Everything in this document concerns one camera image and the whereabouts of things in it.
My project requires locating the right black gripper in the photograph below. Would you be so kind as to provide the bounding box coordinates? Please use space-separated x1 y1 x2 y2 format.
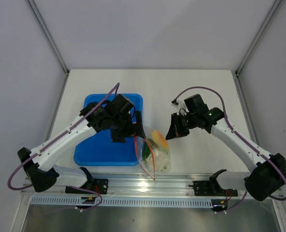
166 113 197 141

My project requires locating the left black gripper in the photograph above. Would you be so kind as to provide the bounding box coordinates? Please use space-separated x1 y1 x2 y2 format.
111 110 145 143

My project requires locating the yellow orange mango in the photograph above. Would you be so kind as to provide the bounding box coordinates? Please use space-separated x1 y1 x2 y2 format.
151 130 169 150

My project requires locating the dark green cucumber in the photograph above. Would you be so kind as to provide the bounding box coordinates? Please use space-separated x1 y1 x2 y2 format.
142 139 158 160

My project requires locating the white cauliflower with leaves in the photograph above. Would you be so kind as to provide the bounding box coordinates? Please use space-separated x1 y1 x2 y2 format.
152 149 171 173

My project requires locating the clear zip bag orange zipper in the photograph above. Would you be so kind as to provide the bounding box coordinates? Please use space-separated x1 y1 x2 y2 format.
134 126 171 181

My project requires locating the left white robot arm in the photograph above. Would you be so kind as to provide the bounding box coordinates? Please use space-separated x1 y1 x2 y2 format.
17 94 145 194

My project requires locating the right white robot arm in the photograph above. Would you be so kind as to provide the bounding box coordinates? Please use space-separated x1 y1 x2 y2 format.
166 94 286 201

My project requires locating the blue plastic bin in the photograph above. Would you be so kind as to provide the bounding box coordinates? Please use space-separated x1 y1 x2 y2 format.
73 93 145 167

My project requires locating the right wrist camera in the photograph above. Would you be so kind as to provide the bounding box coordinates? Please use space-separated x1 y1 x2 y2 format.
171 100 187 114

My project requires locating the aluminium front rail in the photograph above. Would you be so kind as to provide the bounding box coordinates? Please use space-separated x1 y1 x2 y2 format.
20 173 284 199

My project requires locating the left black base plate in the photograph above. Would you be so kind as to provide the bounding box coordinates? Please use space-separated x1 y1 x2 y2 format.
65 179 109 194

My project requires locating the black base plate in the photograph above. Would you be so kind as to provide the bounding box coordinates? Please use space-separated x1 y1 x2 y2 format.
65 179 109 194
188 180 238 197

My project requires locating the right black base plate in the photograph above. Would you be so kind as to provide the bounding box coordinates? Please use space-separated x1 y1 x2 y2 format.
188 180 238 197

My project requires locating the white slotted cable duct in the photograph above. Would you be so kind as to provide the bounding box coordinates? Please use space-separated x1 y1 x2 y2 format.
30 196 213 208

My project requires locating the right aluminium frame post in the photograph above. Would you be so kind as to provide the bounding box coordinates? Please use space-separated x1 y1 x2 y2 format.
235 0 285 78

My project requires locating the aluminium frame post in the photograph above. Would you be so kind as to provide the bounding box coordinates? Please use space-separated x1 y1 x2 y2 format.
235 0 285 78
25 0 70 75

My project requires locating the left aluminium frame post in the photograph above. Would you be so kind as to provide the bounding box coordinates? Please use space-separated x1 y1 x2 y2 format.
25 0 70 75

